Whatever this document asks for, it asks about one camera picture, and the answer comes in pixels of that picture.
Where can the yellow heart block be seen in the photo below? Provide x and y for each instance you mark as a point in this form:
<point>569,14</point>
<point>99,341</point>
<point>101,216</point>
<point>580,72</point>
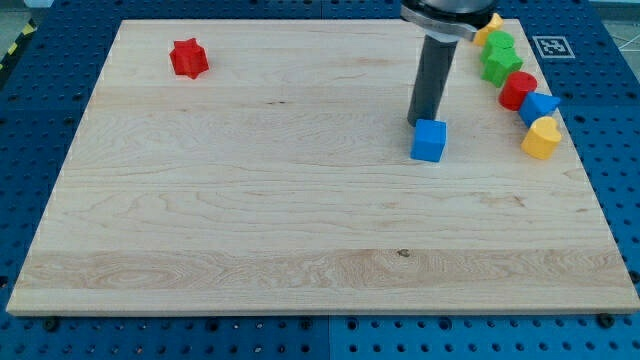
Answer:
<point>542,138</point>

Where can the green round block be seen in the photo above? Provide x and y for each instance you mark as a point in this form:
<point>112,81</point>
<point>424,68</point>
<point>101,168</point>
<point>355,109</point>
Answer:
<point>496,41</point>

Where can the red star block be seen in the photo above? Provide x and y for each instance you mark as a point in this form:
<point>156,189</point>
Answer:
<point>188,58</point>

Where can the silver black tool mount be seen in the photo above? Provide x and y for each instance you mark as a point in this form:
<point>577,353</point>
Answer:
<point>449,20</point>

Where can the yellow block at back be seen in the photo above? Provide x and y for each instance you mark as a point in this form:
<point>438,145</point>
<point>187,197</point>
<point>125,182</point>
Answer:
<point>496,23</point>

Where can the blue cube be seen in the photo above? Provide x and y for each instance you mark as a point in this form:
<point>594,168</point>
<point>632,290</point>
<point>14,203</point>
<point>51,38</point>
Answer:
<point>430,138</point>

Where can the wooden board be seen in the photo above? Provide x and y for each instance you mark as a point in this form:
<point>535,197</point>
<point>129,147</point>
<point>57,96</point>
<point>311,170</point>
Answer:
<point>279,182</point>

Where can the green star block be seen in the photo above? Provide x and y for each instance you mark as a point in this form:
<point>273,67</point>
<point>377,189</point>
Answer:
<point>499,65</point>

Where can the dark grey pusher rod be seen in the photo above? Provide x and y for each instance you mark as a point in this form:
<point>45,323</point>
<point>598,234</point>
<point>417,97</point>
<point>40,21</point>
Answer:
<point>431,77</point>

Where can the white fiducial marker tag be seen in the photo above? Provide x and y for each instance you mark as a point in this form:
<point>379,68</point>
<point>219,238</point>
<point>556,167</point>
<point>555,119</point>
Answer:
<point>553,47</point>

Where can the red cylinder block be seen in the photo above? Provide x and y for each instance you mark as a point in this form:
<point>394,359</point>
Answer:
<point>517,85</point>

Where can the blue triangle block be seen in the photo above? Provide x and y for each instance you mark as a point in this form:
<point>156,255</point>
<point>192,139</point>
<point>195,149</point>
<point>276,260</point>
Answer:
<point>537,105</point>

